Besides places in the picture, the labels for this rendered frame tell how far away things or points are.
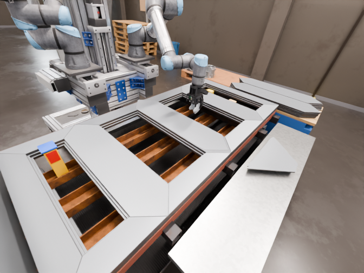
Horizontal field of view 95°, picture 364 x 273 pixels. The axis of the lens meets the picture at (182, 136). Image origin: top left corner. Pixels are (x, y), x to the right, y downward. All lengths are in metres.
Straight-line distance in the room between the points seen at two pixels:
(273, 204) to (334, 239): 1.18
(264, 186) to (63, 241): 0.83
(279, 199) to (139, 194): 0.63
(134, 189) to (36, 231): 0.30
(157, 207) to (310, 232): 1.52
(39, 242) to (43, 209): 0.11
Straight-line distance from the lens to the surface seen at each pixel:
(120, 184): 0.72
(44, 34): 1.34
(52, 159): 0.96
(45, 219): 0.74
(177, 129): 0.97
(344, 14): 4.58
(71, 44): 1.33
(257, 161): 0.99
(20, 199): 0.83
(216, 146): 0.89
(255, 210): 0.85
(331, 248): 1.97
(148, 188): 0.69
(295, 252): 1.78
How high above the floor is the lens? 1.42
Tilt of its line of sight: 38 degrees down
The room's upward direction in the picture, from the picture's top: 5 degrees clockwise
